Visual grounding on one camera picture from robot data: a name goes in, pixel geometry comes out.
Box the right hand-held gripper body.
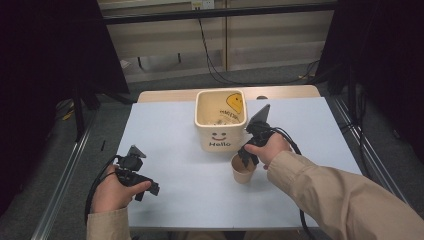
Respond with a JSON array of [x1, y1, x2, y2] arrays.
[[244, 104, 277, 149]]

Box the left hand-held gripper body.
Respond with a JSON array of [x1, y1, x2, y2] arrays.
[[114, 144, 154, 188]]

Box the brown paper cup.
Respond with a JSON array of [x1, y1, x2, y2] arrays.
[[230, 153, 258, 185]]

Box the cream smiley-face bin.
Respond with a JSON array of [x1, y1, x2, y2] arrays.
[[194, 88, 249, 154]]

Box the person's right hand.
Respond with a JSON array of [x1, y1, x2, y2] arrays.
[[244, 133, 294, 171]]

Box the person's left hand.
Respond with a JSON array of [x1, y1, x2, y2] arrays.
[[91, 164, 152, 215]]

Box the black metal stand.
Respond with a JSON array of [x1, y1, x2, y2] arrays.
[[71, 84, 101, 143]]

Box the black horizontal bar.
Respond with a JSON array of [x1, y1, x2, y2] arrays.
[[102, 2, 338, 26]]

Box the black curtain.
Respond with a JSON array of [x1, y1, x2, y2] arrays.
[[314, 0, 424, 164], [0, 0, 131, 214]]

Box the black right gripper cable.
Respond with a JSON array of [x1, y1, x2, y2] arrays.
[[270, 126, 317, 240]]

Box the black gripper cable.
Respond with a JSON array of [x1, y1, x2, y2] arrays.
[[84, 154, 123, 225], [270, 126, 317, 240]]

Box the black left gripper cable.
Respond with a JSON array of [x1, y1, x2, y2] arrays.
[[84, 154, 123, 225]]

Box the metal floor rail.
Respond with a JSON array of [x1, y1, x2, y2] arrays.
[[332, 95, 410, 205], [30, 111, 98, 240]]

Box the black wall cable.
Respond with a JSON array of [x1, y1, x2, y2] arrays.
[[197, 9, 322, 86]]

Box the white wall power outlet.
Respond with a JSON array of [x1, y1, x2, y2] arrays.
[[191, 0, 216, 11]]

